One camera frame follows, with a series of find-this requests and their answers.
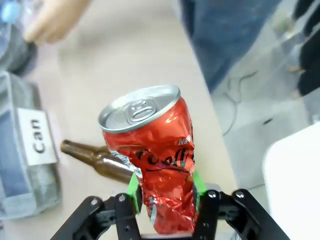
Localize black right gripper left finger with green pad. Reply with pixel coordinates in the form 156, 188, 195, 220
49, 172, 145, 240

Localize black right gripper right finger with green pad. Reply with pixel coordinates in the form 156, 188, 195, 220
192, 168, 291, 240

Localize crushed red cola can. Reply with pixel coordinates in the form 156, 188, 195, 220
97, 84, 201, 236

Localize clear plastic bottle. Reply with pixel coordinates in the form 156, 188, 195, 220
0, 0, 37, 58

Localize grey fabric can basket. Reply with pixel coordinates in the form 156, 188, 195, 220
0, 71, 63, 221

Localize white label reading Can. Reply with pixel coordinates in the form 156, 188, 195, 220
16, 107, 59, 166

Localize grey fabric plastic basket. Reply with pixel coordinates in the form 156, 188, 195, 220
0, 22, 38, 76

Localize person's right hand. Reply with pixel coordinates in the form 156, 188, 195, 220
23, 0, 91, 46

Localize brown glass bottle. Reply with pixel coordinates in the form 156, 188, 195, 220
60, 139, 136, 185

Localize white table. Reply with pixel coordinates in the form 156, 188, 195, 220
261, 122, 320, 240

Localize person black shirt blue jeans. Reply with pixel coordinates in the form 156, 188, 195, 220
179, 0, 285, 94

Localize thin cable on floor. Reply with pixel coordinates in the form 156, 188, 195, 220
221, 71, 259, 136

